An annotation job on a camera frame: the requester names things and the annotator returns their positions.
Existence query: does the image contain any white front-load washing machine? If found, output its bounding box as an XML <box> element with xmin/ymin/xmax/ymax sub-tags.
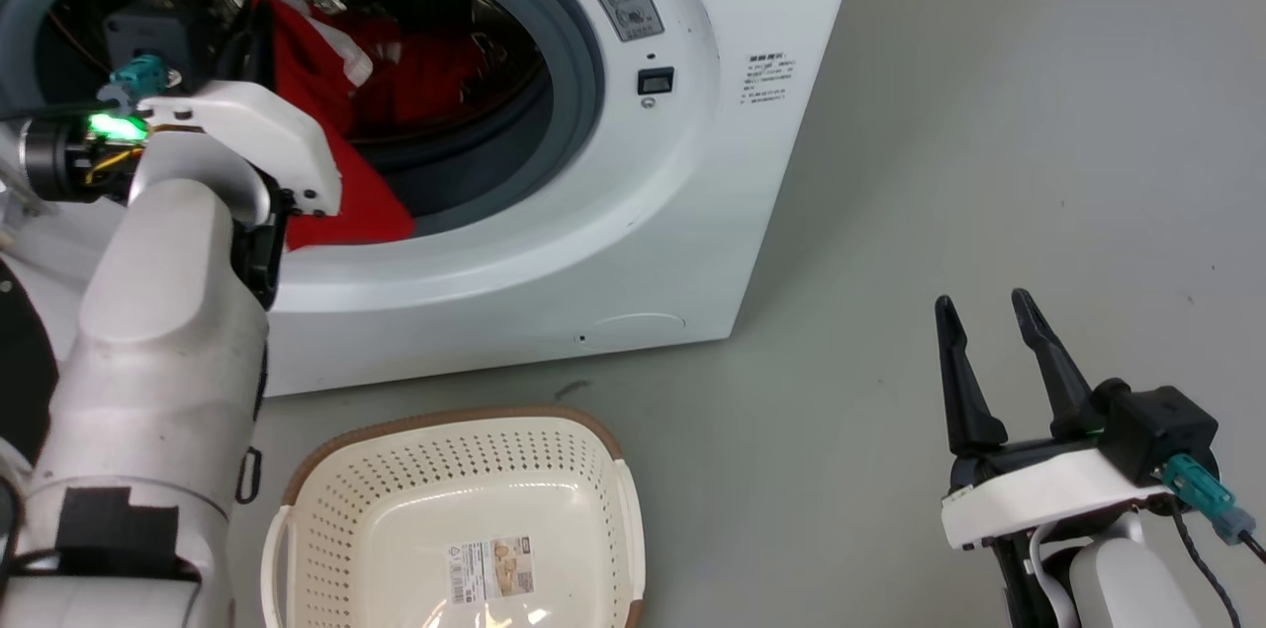
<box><xmin>0</xmin><ymin>0</ymin><xmax>871</xmax><ymax>399</ymax></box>

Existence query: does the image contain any paper label in basket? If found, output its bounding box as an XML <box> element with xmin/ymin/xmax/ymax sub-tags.
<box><xmin>444</xmin><ymin>536</ymin><xmax>536</xmax><ymax>605</ymax></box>

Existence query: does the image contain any red garment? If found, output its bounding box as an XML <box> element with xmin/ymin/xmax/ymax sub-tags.
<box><xmin>247</xmin><ymin>0</ymin><xmax>543</xmax><ymax>253</ymax></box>

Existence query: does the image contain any printed text label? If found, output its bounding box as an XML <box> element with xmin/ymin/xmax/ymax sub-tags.
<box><xmin>742</xmin><ymin>52</ymin><xmax>798</xmax><ymax>107</ymax></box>

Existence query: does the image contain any grey rubber door gasket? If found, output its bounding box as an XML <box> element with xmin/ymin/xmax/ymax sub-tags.
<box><xmin>0</xmin><ymin>0</ymin><xmax>606</xmax><ymax>239</ymax></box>

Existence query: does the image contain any round filter cover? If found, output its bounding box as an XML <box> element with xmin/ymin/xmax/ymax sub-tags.
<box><xmin>591</xmin><ymin>312</ymin><xmax>687</xmax><ymax>340</ymax></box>

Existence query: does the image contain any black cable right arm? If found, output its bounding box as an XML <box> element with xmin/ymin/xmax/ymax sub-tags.
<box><xmin>1170</xmin><ymin>499</ymin><xmax>1266</xmax><ymax>628</ymax></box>

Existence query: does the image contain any cream perforated laundry basket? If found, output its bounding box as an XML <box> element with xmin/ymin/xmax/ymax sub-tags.
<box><xmin>260</xmin><ymin>405</ymin><xmax>647</xmax><ymax>628</ymax></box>

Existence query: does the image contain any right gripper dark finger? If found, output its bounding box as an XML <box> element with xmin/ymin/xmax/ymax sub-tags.
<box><xmin>934</xmin><ymin>295</ymin><xmax>1011</xmax><ymax>458</ymax></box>
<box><xmin>1010</xmin><ymin>287</ymin><xmax>1107</xmax><ymax>443</ymax></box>

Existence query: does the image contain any steel washing machine drum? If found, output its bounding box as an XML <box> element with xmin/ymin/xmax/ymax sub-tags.
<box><xmin>38</xmin><ymin>0</ymin><xmax>551</xmax><ymax>164</ymax></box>

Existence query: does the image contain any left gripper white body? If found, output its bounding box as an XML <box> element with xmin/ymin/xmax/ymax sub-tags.
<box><xmin>20</xmin><ymin>79</ymin><xmax>343</xmax><ymax>220</ymax></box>

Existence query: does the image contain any white cloth piece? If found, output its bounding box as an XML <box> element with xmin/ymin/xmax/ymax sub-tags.
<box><xmin>309</xmin><ymin>7</ymin><xmax>375</xmax><ymax>87</ymax></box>

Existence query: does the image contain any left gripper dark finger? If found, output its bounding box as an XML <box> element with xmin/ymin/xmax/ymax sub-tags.
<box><xmin>212</xmin><ymin>0</ymin><xmax>281</xmax><ymax>87</ymax></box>

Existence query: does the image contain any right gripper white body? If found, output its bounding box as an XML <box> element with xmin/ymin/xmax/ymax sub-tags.
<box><xmin>940</xmin><ymin>434</ymin><xmax>1180</xmax><ymax>552</ymax></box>

